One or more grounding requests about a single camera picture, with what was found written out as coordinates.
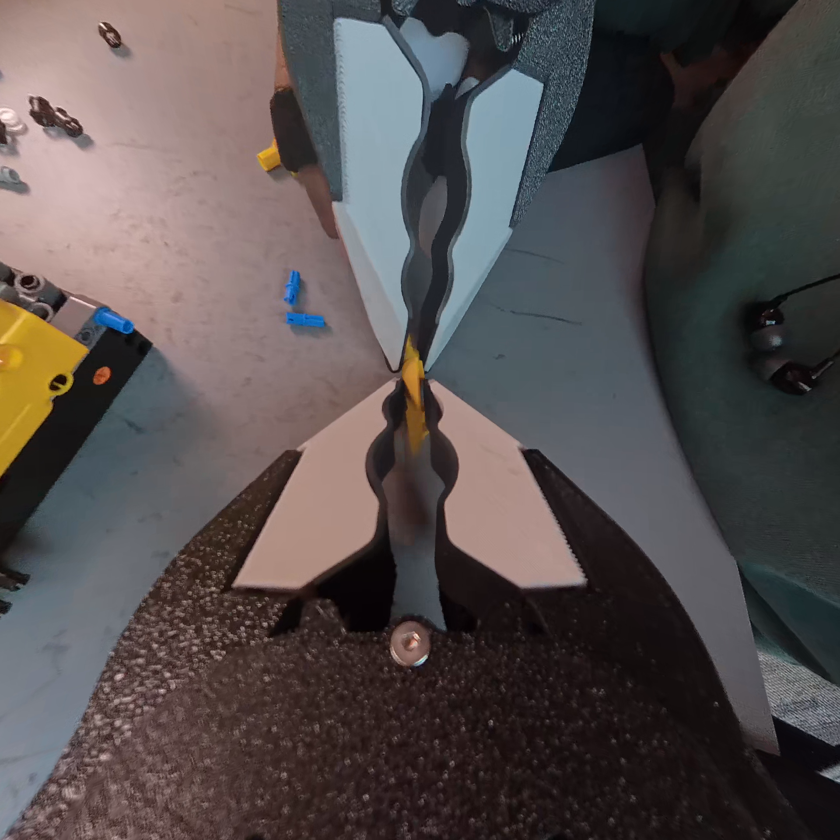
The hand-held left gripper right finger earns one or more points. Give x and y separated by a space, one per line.
505 518

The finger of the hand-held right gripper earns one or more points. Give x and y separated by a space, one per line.
374 131
492 164

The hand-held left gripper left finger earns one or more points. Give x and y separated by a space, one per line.
315 518

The thin yellow lego liftarm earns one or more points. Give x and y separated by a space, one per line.
413 387

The short blue lego pin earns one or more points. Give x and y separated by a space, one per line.
292 287

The small yellow lego connector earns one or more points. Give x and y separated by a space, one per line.
269 157

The long blue lego pin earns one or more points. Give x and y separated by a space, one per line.
306 320

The black lego bush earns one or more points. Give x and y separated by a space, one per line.
110 34

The black lego connector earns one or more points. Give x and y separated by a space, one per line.
69 123
40 110

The yellow lego vehicle model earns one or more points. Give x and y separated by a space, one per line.
39 374

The light grey lego pin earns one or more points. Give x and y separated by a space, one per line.
10 176

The person's right hand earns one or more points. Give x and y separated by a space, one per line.
323 210

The black chair armrest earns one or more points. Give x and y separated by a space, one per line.
604 111

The person's green sweatshirt torso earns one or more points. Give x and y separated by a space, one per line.
754 492

